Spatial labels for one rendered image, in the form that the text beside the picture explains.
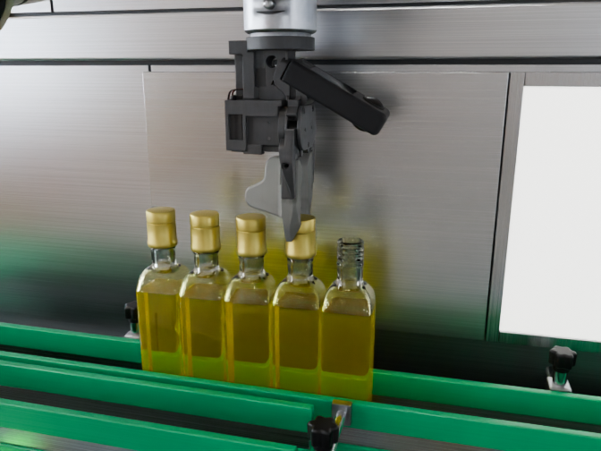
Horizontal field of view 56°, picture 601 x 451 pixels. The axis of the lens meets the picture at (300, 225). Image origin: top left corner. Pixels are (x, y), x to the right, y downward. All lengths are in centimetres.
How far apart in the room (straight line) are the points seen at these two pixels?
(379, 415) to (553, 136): 38
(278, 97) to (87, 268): 49
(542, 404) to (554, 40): 42
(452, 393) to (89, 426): 41
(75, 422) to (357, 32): 55
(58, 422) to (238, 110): 39
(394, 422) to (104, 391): 35
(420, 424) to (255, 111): 38
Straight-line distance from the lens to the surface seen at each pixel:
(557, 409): 75
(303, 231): 62
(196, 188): 80
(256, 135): 60
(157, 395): 72
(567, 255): 77
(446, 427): 67
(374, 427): 68
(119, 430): 67
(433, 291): 77
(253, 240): 64
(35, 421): 72
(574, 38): 74
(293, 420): 67
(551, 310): 79
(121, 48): 84
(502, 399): 74
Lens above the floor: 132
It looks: 15 degrees down
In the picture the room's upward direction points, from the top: straight up
